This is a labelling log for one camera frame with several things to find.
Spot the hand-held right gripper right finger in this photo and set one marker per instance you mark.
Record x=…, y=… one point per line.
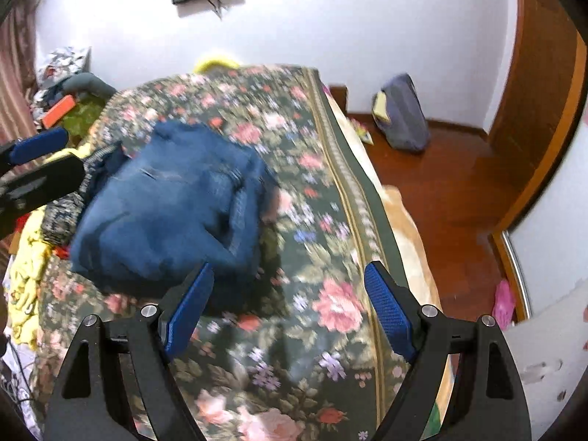
x=388, y=308

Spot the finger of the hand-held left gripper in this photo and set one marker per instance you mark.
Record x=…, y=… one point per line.
x=46, y=179
x=39, y=144

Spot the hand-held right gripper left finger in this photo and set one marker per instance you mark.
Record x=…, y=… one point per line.
x=186, y=312

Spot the blue denim jacket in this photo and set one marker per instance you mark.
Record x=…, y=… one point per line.
x=174, y=211

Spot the orange box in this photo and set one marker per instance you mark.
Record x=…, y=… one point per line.
x=59, y=111

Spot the yellow cartoon cloth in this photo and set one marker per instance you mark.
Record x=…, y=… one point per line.
x=27, y=262

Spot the dotted dark cloth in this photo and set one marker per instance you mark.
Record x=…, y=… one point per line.
x=62, y=220

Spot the green patterned bag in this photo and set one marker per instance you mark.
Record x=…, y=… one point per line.
x=85, y=117

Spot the beige fleece blanket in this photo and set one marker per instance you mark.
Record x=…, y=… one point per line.
x=413, y=248

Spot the pile of clutter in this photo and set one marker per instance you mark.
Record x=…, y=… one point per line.
x=59, y=69

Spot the grey green cushion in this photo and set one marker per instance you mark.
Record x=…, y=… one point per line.
x=89, y=83

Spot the striped red brown curtain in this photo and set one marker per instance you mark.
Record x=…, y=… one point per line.
x=16, y=64

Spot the floral dark green blanket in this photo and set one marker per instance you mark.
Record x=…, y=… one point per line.
x=321, y=239

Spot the pink plastic bag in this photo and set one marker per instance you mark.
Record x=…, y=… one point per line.
x=504, y=303

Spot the white wardrobe door pink print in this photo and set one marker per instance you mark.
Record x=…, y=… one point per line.
x=551, y=239

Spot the small colourful packet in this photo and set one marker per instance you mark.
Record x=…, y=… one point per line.
x=364, y=132

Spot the grey bag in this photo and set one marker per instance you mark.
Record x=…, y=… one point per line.
x=406, y=115

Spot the yellow paper pad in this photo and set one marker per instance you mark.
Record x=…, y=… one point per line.
x=382, y=108

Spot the brown wooden door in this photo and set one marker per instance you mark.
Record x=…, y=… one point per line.
x=537, y=78

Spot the wooden bed frame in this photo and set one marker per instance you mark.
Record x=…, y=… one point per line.
x=339, y=99

